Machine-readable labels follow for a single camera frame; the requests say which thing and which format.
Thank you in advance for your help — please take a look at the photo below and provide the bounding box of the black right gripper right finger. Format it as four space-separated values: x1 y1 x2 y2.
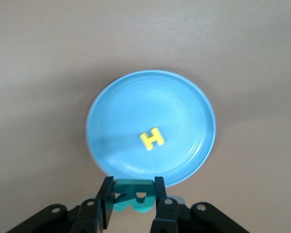
150 176 252 233

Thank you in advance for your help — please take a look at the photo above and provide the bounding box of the yellow foam uppercase H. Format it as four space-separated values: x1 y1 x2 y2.
138 126 165 151

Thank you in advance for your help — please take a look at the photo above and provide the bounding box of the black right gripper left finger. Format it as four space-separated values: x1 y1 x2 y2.
7 176 116 233

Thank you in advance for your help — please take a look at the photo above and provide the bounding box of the teal foam letter R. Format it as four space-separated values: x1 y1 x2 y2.
113 179 156 214

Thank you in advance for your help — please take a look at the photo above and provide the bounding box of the blue plate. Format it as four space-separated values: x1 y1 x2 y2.
85 70 217 188

